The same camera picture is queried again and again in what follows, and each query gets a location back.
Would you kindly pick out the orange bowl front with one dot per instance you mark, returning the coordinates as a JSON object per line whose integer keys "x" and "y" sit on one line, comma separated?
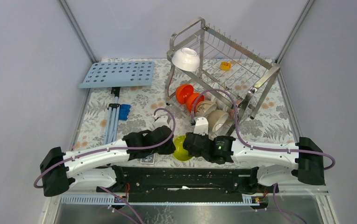
{"x": 190, "y": 101}

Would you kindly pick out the stainless steel dish rack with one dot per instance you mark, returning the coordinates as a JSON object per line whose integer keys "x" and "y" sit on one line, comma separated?
{"x": 249, "y": 79}

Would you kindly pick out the orange bowl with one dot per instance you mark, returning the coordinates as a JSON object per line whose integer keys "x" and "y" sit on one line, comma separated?
{"x": 183, "y": 92}
{"x": 190, "y": 101}

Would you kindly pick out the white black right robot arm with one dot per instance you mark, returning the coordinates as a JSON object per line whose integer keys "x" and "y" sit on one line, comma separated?
{"x": 276, "y": 163}

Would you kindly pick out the orange bowl rear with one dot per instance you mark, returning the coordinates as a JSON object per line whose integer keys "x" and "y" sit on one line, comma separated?
{"x": 183, "y": 92}

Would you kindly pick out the blue playing card deck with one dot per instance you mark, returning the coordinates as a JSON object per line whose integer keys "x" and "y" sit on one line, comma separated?
{"x": 148, "y": 160}

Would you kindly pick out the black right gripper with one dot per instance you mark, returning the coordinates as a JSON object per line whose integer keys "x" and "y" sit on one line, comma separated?
{"x": 195, "y": 155}

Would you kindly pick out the white plastic bowl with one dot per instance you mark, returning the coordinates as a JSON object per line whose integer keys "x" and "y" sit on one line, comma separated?
{"x": 186, "y": 59}

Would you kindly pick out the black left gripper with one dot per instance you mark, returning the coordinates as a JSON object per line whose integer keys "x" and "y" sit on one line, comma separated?
{"x": 169, "y": 150}

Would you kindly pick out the small yellow cup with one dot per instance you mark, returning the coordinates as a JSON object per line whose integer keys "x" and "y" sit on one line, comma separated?
{"x": 225, "y": 66}

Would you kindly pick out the light blue folded tripod stand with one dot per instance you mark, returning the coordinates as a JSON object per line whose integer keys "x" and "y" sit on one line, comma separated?
{"x": 112, "y": 116}

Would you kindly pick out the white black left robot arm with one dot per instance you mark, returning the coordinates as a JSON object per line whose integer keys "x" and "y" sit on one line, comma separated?
{"x": 62, "y": 170}

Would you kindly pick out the light blue perforated tray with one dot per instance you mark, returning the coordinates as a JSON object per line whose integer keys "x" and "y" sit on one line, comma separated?
{"x": 119, "y": 74}

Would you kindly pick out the yellow-green plastic bowl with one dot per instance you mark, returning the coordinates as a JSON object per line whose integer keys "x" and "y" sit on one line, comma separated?
{"x": 180, "y": 153}

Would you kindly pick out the patterned beige ceramic bowl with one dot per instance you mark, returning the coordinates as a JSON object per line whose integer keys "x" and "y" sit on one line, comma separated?
{"x": 204, "y": 108}

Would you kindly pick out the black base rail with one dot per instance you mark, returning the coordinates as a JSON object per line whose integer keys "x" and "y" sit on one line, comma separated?
{"x": 187, "y": 185}

